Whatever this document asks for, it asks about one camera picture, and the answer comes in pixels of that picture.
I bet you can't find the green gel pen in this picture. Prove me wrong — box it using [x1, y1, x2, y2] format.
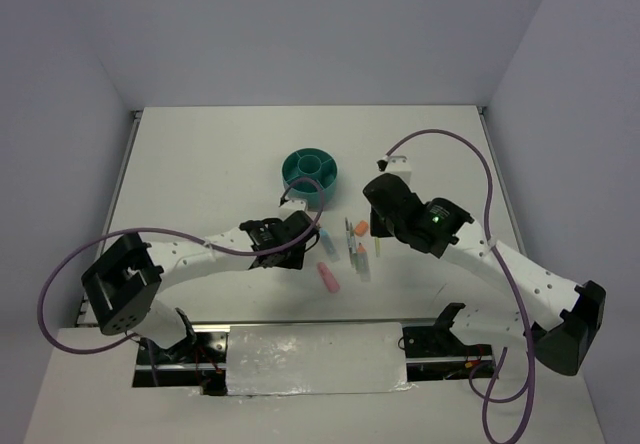
[348, 221, 359, 273]

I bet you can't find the teal round divided organizer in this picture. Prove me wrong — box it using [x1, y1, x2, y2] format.
[281, 148, 338, 210]

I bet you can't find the silver foil tape sheet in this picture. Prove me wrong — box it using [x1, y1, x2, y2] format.
[226, 322, 410, 396]

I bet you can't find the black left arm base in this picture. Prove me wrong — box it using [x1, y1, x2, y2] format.
[132, 324, 230, 397]

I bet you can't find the pink capsule correction tape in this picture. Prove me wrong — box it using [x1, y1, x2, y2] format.
[316, 262, 340, 294]

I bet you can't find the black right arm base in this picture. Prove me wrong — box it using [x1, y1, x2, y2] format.
[397, 303, 495, 383]

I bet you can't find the grey translucent highlighter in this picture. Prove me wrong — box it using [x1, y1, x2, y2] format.
[356, 243, 371, 282]

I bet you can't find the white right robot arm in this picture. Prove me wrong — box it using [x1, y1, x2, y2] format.
[363, 173, 606, 376]

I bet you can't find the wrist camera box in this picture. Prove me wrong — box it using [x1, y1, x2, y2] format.
[279, 199, 308, 214]
[377, 155, 412, 185]

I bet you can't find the blue highlighter marker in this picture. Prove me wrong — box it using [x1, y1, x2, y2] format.
[319, 228, 340, 262]

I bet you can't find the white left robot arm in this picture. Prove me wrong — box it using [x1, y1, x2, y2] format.
[81, 211, 318, 363]

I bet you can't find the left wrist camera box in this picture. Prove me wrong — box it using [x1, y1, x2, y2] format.
[279, 199, 308, 214]

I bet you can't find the purple gel pen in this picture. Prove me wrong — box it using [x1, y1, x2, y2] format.
[344, 217, 353, 256]

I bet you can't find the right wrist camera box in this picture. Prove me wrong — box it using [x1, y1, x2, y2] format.
[377, 155, 412, 185]

